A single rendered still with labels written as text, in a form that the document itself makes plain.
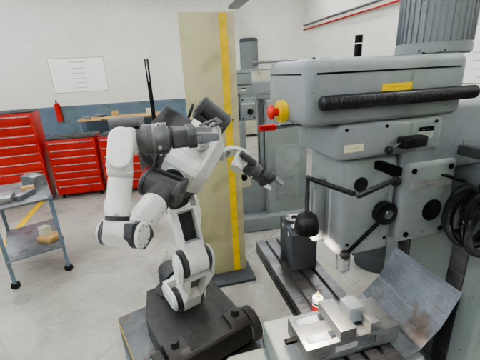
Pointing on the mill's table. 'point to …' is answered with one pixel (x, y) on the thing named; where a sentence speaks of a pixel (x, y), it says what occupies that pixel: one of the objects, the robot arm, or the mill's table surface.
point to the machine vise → (323, 338)
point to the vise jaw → (337, 319)
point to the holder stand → (296, 245)
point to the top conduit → (397, 97)
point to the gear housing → (368, 137)
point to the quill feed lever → (388, 215)
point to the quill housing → (353, 170)
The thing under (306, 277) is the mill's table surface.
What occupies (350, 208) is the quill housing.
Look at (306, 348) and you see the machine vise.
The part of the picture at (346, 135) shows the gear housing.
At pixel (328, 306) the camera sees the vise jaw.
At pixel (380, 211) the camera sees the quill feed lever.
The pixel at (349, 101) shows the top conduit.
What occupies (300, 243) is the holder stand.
